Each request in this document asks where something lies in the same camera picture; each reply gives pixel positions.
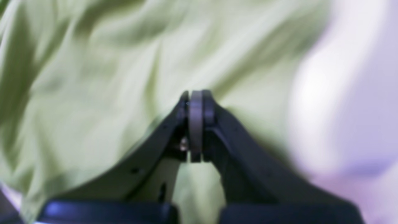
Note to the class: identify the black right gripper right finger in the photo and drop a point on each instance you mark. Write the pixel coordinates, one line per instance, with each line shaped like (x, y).
(257, 188)

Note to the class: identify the green t-shirt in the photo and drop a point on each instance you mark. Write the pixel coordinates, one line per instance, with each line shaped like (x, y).
(82, 80)

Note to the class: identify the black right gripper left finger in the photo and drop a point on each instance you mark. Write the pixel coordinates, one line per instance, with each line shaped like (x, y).
(137, 190)

